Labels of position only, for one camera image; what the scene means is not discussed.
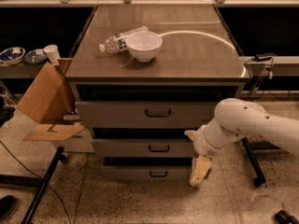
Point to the black shoe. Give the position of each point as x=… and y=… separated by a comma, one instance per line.
x=7, y=204

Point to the left black stand leg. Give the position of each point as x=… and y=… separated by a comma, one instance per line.
x=44, y=182

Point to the right black stand leg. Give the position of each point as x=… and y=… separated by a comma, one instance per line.
x=260, y=178

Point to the middle grey drawer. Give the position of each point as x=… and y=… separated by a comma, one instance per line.
x=143, y=148

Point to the black stand leg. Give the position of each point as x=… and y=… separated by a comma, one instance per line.
x=260, y=178
x=44, y=182

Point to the dark blue plate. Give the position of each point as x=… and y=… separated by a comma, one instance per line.
x=36, y=57

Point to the white paper cup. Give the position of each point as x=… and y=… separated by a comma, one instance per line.
x=53, y=53

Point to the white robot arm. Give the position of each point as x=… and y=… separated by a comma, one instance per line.
x=235, y=119

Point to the grey drawer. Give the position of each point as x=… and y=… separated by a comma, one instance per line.
x=146, y=172
x=143, y=148
x=156, y=115

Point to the black caster wheel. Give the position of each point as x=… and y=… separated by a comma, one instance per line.
x=283, y=217

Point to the black power adapter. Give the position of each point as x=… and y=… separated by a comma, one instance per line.
x=263, y=57

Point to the grey drawer cabinet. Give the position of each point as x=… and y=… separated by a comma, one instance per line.
x=197, y=63

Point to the bottom grey drawer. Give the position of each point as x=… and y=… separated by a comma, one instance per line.
x=146, y=172

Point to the blue patterned bowl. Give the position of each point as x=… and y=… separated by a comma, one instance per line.
x=12, y=56

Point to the clear plastic water bottle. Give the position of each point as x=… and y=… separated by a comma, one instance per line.
x=116, y=43

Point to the white bowl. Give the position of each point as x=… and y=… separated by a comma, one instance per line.
x=144, y=46

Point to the open cardboard box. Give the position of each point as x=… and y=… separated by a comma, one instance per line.
x=49, y=102

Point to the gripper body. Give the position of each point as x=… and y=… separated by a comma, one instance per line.
x=200, y=144

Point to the top grey drawer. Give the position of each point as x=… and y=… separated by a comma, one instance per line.
x=156, y=115

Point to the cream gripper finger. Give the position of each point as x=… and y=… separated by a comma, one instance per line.
x=200, y=168

